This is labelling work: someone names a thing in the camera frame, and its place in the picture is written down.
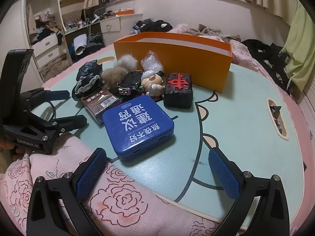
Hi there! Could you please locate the white fur ball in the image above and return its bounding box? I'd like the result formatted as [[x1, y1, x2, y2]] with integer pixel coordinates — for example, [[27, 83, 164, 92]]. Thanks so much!
[[114, 54, 139, 73]]

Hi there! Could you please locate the black toy car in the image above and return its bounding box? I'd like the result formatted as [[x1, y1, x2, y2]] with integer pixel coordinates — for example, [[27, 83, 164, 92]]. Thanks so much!
[[117, 71, 144, 96]]

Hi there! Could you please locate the white desk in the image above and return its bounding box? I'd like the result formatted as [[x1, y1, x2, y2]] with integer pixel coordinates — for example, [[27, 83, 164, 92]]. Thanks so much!
[[61, 12, 143, 54]]

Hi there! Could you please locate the clear plastic bag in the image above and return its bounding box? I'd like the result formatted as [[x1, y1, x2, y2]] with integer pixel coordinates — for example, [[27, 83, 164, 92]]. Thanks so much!
[[141, 50, 164, 72]]

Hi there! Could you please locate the beige fleece cloth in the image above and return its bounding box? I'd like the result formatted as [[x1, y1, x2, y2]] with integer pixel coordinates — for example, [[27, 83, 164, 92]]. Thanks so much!
[[198, 24, 242, 42]]

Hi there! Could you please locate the black clothes pile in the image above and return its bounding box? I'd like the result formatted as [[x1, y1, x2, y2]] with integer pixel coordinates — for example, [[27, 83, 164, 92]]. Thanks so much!
[[132, 19, 173, 33], [242, 39, 299, 96]]

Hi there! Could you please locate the crumpled dark wrapper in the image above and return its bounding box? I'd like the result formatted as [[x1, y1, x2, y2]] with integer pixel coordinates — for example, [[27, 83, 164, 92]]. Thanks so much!
[[268, 100, 287, 137]]

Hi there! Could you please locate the person's left hand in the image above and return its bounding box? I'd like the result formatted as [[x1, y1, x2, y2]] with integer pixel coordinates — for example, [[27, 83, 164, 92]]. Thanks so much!
[[0, 138, 16, 161]]

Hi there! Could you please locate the cartoon doll figurine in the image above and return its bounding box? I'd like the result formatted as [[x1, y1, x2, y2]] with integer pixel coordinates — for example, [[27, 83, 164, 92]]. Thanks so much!
[[141, 70, 166, 97]]

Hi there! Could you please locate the brown card box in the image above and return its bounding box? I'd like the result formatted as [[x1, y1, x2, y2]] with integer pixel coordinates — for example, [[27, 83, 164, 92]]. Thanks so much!
[[81, 90, 121, 127]]

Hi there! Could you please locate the brown fur ball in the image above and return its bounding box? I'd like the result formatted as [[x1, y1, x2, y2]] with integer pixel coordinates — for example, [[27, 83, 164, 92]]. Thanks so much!
[[101, 66, 127, 90]]

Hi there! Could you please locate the blue tin box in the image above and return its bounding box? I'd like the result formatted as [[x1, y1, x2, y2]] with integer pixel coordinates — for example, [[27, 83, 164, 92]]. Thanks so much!
[[102, 96, 176, 161]]

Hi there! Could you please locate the white rolled item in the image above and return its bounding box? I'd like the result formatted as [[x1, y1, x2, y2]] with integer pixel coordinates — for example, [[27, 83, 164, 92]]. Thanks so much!
[[74, 33, 88, 54]]

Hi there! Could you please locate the green hanging cloth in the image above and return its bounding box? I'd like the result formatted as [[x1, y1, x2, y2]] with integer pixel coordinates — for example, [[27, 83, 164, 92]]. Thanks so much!
[[281, 4, 315, 94]]

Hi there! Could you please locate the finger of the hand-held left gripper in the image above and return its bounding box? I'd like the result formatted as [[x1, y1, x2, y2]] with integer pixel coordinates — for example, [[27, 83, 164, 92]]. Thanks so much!
[[20, 88, 70, 113], [43, 115, 88, 138]]

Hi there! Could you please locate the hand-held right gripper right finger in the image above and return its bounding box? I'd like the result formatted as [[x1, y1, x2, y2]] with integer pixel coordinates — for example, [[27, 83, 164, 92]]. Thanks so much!
[[209, 149, 292, 236]]

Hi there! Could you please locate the orange cardboard box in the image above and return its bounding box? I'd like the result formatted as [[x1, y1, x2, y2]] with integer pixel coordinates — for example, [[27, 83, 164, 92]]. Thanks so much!
[[113, 31, 233, 93]]

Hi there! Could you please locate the black lace band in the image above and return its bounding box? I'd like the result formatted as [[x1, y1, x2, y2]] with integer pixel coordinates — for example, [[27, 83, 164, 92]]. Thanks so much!
[[72, 75, 102, 101]]

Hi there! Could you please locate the black cable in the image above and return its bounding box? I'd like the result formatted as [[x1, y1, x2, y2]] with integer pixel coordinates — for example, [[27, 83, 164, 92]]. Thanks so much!
[[47, 100, 58, 123]]

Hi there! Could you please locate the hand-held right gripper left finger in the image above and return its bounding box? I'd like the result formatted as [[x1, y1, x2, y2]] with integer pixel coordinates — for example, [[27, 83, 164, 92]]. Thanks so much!
[[26, 148, 107, 236]]

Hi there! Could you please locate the white wardrobe cabinet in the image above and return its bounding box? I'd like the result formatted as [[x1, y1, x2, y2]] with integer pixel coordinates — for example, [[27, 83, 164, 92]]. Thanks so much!
[[21, 0, 74, 79]]

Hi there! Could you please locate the dark mahjong tile block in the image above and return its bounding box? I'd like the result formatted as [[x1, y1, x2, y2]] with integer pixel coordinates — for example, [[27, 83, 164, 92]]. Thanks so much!
[[163, 72, 194, 109]]

